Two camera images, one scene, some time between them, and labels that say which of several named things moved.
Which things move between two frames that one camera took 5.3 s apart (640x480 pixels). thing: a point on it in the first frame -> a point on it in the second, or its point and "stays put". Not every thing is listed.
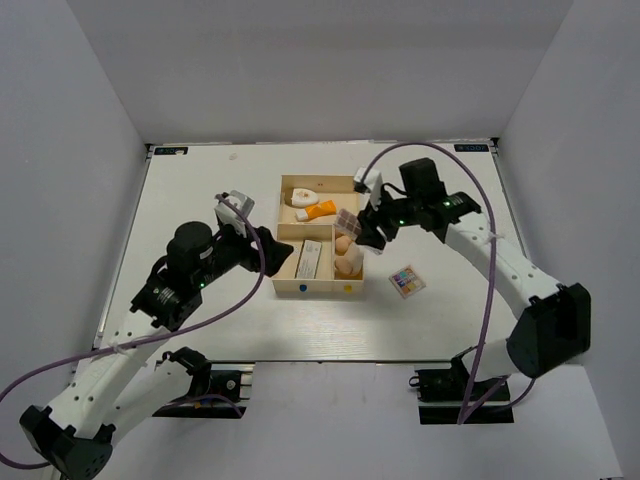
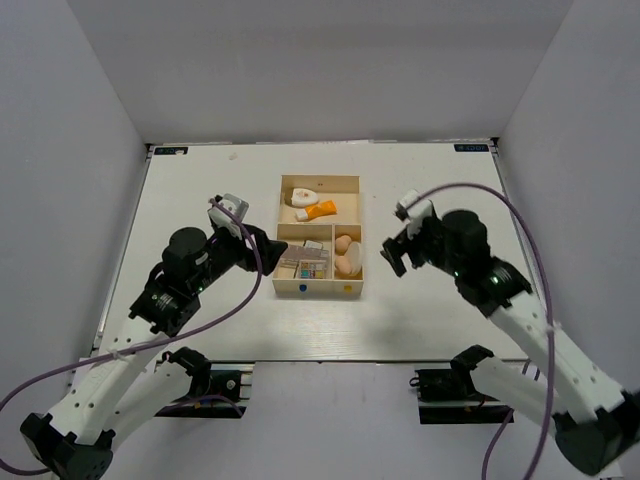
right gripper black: [370, 220] -> [402, 243]
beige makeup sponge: [342, 244] stays put
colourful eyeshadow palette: [407, 282] -> [312, 269]
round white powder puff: [355, 257] stays put
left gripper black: [273, 251] stays put
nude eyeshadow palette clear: [347, 224] -> [301, 253]
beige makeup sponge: [344, 264] stays put
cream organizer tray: [317, 216] stays put
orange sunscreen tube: [319, 209] stays put
